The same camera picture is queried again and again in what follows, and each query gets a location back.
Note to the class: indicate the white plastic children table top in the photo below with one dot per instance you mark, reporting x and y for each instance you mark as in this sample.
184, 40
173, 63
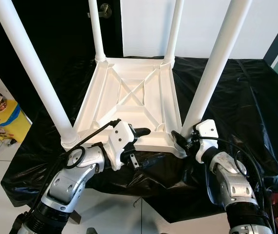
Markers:
109, 117

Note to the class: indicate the black door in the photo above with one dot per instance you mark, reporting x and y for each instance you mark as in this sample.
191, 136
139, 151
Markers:
70, 29

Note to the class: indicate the black plastic table cover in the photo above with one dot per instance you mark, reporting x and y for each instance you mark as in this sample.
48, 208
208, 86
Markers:
246, 107

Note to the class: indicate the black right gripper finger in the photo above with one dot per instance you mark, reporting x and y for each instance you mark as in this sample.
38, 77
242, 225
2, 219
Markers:
178, 139

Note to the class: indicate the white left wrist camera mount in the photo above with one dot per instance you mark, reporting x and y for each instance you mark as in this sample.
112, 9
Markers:
121, 139

